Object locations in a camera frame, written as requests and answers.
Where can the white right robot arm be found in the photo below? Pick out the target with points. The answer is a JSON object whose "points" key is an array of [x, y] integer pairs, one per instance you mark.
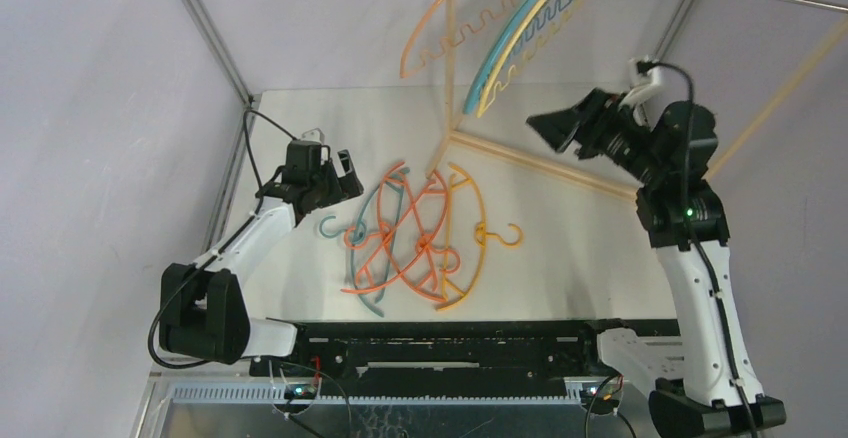
{"points": [[714, 391]]}

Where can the right circuit board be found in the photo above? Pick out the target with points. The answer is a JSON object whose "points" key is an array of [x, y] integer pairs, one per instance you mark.
{"points": [[601, 401]]}

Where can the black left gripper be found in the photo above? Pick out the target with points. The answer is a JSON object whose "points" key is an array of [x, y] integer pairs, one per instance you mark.
{"points": [[350, 186]]}

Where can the circuit board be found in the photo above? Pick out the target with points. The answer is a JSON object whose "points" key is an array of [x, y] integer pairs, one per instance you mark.
{"points": [[601, 401], [301, 392]]}

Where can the peach wavy hanger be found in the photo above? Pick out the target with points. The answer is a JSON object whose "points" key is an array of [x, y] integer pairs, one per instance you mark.
{"points": [[444, 26]]}

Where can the yellow-orange plastic hanger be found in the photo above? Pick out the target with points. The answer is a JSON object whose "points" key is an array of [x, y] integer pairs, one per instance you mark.
{"points": [[452, 293]]}

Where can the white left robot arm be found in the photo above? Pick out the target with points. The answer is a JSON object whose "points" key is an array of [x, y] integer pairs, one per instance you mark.
{"points": [[203, 313]]}

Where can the pale yellow wavy hanger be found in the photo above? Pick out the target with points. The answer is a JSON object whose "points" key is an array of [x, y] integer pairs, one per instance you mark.
{"points": [[523, 37]]}

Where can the light blue wavy hanger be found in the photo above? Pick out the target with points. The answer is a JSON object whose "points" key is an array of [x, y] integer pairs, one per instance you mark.
{"points": [[497, 51]]}

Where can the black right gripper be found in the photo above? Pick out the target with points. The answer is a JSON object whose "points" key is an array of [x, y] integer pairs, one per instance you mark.
{"points": [[589, 126]]}

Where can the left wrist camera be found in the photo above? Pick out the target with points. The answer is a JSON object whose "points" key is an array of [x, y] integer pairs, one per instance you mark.
{"points": [[313, 136]]}

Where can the teal plastic hanger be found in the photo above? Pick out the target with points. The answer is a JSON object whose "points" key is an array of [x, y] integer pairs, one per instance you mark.
{"points": [[359, 231]]}

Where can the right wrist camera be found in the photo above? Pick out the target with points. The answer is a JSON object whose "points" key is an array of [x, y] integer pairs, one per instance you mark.
{"points": [[646, 81]]}

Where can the wooden clothes rack frame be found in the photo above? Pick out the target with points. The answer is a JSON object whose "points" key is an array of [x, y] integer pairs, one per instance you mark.
{"points": [[453, 136]]}

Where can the orange plastic hanger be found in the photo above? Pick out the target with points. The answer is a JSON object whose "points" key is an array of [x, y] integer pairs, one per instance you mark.
{"points": [[400, 237], [378, 242]]}

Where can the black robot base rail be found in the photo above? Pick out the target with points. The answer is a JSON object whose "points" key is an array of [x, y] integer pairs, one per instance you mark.
{"points": [[523, 361]]}

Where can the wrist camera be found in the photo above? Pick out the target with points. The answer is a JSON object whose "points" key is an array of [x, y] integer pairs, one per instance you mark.
{"points": [[646, 81], [313, 136]]}

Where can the left circuit board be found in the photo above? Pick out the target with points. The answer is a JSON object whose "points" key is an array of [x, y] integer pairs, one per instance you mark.
{"points": [[301, 392]]}

